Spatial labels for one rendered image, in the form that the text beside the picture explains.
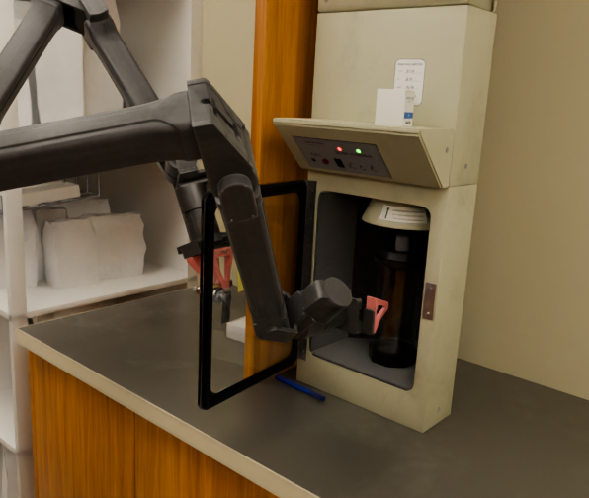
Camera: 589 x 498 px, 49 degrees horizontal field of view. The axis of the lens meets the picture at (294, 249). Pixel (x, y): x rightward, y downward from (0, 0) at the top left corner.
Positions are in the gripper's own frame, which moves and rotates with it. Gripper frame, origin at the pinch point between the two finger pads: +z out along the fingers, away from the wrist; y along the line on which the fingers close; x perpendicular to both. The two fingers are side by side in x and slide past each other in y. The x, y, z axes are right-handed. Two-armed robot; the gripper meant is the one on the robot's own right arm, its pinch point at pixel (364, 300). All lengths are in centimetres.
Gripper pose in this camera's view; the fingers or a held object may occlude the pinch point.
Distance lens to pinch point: 125.2
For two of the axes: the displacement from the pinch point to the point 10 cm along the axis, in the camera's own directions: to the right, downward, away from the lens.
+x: -0.3, 9.7, 2.3
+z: 6.7, -1.5, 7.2
